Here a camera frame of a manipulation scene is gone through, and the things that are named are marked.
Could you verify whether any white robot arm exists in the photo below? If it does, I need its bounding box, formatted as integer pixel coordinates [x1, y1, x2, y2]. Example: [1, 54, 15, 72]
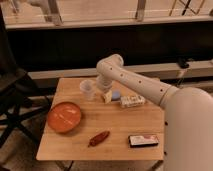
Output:
[96, 54, 213, 171]

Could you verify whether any white ceramic cup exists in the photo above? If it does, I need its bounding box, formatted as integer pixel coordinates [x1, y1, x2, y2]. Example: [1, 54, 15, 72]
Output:
[79, 79, 95, 101]

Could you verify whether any blue sponge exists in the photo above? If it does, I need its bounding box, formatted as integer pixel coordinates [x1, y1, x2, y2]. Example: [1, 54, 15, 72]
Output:
[111, 91, 121, 101]

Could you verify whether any white labelled bottle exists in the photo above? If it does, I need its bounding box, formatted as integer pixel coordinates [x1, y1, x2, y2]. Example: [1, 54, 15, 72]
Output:
[120, 95, 146, 108]

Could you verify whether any wooden folding table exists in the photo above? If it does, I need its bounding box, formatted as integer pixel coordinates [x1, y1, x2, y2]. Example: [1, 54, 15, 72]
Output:
[37, 78, 164, 161]

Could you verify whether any orange bowl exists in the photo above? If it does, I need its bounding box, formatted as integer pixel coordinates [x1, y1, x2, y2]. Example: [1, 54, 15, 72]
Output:
[47, 102, 81, 133]

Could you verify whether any black and white box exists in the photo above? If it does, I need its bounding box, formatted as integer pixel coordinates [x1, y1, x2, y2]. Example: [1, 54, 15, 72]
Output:
[128, 135, 159, 148]

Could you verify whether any black device on ledge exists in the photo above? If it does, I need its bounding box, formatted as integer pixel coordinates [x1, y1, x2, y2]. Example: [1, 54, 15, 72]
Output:
[178, 58, 189, 69]

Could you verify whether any black chair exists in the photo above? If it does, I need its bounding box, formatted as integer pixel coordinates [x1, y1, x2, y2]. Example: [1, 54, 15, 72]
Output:
[0, 8, 50, 148]

